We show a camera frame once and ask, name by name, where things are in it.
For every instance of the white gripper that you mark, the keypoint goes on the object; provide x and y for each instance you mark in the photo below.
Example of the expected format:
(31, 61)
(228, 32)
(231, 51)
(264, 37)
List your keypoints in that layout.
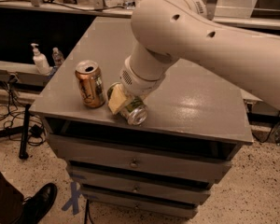
(136, 82)

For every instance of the brown trouser leg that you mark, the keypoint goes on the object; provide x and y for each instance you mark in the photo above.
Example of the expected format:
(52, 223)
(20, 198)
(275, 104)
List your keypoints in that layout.
(10, 202)

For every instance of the black leather shoe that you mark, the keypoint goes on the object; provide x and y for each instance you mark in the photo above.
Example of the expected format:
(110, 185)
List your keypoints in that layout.
(36, 207)

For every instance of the clear water bottle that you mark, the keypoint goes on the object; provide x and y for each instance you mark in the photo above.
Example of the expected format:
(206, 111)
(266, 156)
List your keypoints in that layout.
(57, 56)

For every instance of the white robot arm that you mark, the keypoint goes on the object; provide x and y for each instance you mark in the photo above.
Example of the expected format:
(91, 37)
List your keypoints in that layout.
(169, 30)

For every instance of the white pump bottle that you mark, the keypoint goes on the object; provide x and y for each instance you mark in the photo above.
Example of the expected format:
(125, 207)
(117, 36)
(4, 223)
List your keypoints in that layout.
(40, 60)

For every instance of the grey drawer cabinet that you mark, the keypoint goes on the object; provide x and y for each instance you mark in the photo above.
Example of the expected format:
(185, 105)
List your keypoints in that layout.
(196, 124)

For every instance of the blue tape cross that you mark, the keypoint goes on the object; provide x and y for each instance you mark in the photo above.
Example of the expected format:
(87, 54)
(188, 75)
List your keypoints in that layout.
(75, 203)

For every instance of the green soda can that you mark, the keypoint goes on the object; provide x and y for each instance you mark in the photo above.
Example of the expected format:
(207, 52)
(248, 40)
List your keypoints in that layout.
(135, 112)

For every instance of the orange soda can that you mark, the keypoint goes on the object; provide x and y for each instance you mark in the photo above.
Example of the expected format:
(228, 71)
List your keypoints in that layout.
(90, 83)

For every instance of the black stand leg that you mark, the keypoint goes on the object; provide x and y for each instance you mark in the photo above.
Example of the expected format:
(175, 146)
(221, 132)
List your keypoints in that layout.
(23, 130)

